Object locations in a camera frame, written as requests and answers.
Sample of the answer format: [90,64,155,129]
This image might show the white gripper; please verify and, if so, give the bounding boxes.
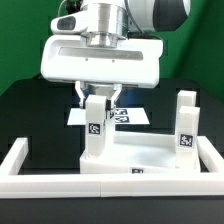
[41,11,163,110]

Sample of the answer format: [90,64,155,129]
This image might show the white desk top tray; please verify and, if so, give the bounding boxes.
[80,131,201,174]

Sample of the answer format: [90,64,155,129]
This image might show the tag marker plate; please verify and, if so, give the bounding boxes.
[67,108,149,125]

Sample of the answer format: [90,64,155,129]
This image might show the white U-shaped fence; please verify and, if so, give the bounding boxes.
[0,136,224,198]

